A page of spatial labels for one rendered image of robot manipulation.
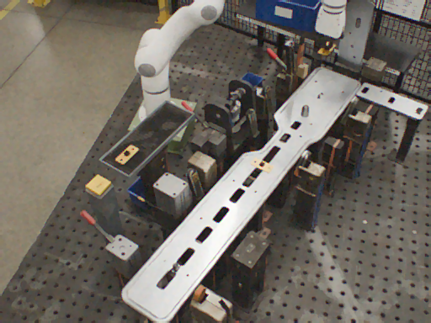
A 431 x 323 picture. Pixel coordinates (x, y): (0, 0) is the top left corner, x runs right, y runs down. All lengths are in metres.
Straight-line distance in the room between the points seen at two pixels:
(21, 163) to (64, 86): 0.79
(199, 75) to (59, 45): 1.91
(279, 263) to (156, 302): 0.60
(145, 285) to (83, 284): 0.45
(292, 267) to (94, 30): 3.10
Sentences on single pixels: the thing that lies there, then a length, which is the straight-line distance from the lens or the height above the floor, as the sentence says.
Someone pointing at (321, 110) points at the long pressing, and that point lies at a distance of 2.19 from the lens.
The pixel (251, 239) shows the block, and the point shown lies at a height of 1.03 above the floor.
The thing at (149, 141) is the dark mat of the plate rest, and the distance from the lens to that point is 1.82.
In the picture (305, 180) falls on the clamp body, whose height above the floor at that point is 0.99.
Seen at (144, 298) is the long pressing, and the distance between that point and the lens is 1.65.
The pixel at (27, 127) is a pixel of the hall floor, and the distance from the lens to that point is 3.80.
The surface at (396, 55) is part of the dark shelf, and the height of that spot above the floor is 1.03.
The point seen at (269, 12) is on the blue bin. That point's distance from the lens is 2.61.
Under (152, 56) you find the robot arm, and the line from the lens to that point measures 2.10.
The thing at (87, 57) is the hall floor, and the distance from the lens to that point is 4.29.
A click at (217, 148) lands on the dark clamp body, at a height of 1.06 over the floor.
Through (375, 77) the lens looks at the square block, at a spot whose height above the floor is 1.02.
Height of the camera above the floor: 2.45
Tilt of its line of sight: 48 degrees down
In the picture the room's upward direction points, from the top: 2 degrees counter-clockwise
